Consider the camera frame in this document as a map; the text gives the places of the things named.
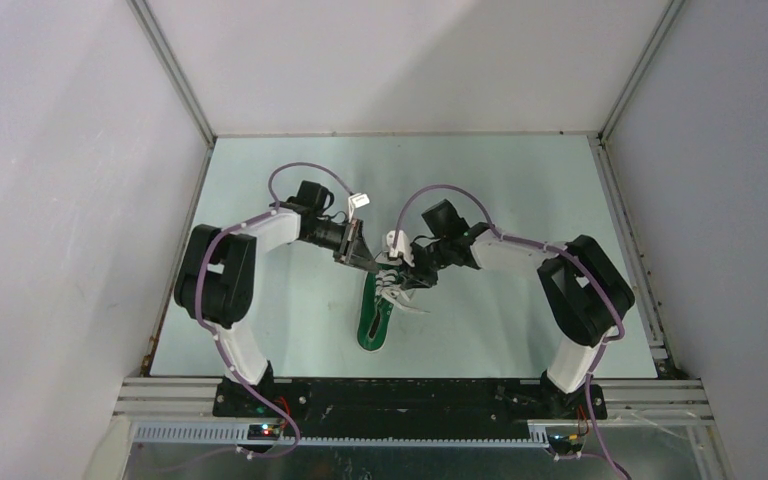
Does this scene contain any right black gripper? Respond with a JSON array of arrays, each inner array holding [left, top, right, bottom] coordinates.
[[398, 238, 452, 291]]

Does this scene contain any right controller board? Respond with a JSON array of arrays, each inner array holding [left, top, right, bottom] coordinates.
[[547, 434, 586, 457]]

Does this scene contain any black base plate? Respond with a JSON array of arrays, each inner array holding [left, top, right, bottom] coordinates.
[[212, 378, 608, 439]]

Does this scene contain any grey slotted cable duct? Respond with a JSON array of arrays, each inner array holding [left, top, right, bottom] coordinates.
[[133, 421, 549, 448]]

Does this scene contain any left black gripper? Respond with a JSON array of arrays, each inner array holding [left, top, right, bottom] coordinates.
[[302, 217, 379, 274]]

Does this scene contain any controller board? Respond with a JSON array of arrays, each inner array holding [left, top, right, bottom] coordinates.
[[246, 423, 283, 442], [547, 434, 586, 457]]

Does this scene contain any left controller board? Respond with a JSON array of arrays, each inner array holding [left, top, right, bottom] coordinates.
[[246, 423, 283, 442]]

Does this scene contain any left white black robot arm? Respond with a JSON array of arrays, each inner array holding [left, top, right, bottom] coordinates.
[[173, 181, 378, 417]]

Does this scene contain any white shoelace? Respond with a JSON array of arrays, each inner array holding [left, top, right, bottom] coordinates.
[[373, 252, 428, 314]]

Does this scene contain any green canvas sneaker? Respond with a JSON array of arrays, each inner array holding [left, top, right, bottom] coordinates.
[[356, 264, 399, 352]]

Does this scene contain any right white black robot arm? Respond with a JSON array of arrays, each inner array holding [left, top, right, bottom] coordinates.
[[384, 200, 635, 420]]

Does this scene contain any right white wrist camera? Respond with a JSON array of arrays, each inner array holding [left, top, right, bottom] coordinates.
[[383, 230, 414, 265]]

